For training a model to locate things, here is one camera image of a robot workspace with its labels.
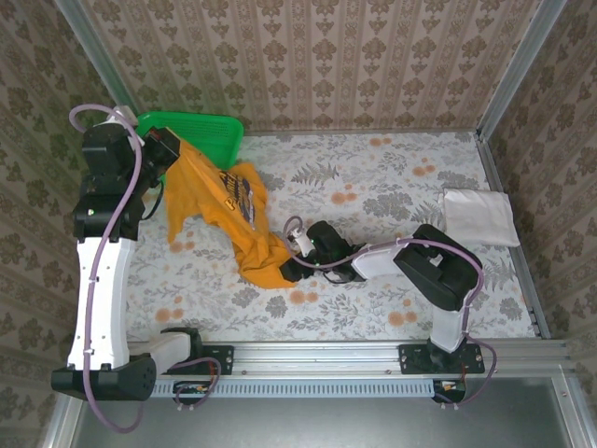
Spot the orange printed t-shirt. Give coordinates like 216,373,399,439
163,138,299,291

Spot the floral patterned table cover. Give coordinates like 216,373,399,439
104,130,537,342

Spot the green plastic basket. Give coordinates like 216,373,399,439
134,110,245,186

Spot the grey metal panel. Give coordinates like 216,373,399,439
74,396,584,448

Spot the black controller board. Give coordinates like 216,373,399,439
432,378,467,405
173,380,212,405

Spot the white folded t-shirt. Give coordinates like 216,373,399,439
437,187,522,248

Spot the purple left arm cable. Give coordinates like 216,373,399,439
68,105,221,434

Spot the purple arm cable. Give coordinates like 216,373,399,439
68,105,221,434
283,215,498,412

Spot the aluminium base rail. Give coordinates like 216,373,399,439
128,339,577,380

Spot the grey slotted cable duct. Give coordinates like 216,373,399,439
148,378,437,399

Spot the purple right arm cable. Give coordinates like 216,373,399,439
283,215,498,412

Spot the aluminium frame post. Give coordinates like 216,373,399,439
53,0,141,127
475,0,568,137

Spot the aluminium table side rail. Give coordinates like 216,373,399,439
475,133,552,340

